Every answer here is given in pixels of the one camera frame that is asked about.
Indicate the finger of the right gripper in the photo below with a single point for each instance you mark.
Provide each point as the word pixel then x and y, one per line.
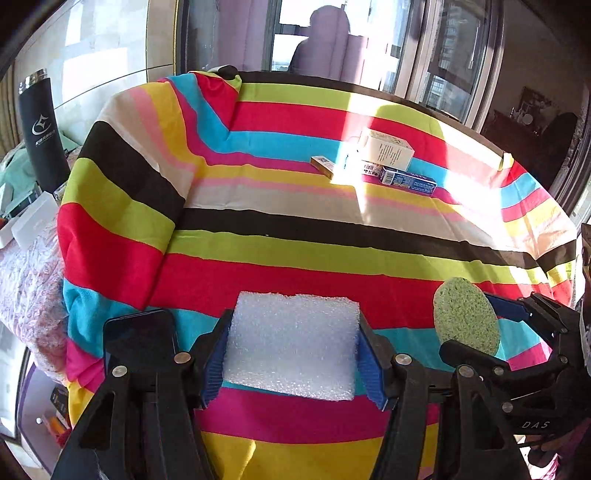
pixel 542 314
pixel 456 354

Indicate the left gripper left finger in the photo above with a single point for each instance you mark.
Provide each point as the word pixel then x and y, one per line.
pixel 208 353

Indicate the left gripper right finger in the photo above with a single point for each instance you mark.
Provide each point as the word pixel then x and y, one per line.
pixel 374 362

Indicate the green oval sponge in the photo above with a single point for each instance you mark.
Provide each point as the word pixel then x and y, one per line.
pixel 463 313

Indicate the white foam sponge block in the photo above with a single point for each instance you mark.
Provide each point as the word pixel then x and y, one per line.
pixel 299 345

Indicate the blue toothpaste box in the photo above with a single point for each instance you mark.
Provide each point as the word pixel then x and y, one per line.
pixel 400 179

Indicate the small yellow printed box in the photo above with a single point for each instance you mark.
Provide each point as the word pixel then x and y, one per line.
pixel 323 165

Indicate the white cardboard box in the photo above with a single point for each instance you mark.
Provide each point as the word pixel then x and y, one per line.
pixel 385 150

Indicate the striped colourful tablecloth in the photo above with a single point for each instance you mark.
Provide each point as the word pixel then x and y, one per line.
pixel 193 189

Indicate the pink lace tablecloth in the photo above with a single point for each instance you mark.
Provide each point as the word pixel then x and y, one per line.
pixel 32 304

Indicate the white plastic case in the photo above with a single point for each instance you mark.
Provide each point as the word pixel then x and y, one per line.
pixel 28 225

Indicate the black thermos bottle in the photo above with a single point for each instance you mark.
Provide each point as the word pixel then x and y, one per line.
pixel 41 133

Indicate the mint green cloth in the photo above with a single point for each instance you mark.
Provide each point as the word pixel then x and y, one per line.
pixel 19 186

